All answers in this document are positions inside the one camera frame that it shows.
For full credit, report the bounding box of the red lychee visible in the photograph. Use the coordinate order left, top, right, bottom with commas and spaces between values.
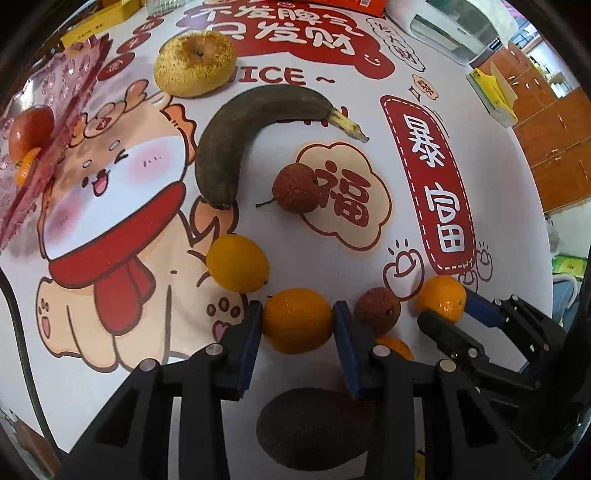
353, 287, 402, 337
256, 163, 321, 214

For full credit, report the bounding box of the orange mandarin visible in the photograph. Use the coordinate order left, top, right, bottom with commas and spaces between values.
374, 336, 415, 361
262, 288, 335, 355
15, 148, 41, 186
416, 275, 467, 324

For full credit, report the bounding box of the yellow lemon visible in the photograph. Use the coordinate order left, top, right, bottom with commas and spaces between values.
206, 234, 270, 293

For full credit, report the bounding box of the white appliance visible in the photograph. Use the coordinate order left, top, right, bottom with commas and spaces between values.
409, 11, 502, 65

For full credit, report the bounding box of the dark avocado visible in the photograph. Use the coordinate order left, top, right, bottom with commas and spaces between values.
256, 388, 372, 478

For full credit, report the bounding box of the red apple in tray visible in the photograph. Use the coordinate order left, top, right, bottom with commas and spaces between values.
9, 106, 55, 160

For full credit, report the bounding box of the clear drinking glass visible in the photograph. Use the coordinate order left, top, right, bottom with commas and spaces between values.
147, 0, 186, 16

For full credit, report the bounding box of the red paper cup packet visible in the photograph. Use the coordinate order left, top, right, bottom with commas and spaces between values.
318, 0, 391, 17

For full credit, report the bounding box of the green box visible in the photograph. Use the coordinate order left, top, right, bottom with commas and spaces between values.
554, 256, 587, 278

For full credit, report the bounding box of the pink plastic fruit bowl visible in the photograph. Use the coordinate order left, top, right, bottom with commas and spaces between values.
0, 37, 114, 250

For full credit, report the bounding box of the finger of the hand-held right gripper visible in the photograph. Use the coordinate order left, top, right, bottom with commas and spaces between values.
417, 309, 491, 376
463, 290, 561, 335

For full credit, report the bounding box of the yellow and white box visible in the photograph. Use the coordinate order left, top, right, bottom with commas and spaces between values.
466, 62, 520, 127

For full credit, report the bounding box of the brown wooden drawer cabinet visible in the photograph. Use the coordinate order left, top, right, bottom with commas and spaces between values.
480, 41, 591, 213

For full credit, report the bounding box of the yellow tissue box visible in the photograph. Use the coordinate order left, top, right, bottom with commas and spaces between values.
61, 0, 143, 51

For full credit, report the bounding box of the printed cartoon tablecloth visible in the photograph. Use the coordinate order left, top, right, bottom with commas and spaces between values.
0, 0, 555, 480

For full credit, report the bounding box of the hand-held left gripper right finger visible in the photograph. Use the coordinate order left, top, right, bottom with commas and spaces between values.
332, 300, 541, 480

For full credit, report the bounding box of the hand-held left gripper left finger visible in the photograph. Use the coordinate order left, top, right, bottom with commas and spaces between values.
55, 300, 264, 480

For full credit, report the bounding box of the dark overripe banana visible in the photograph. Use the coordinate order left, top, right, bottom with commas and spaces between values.
195, 85, 370, 207

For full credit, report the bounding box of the yellow-brown pear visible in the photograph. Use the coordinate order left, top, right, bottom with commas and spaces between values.
154, 30, 238, 97

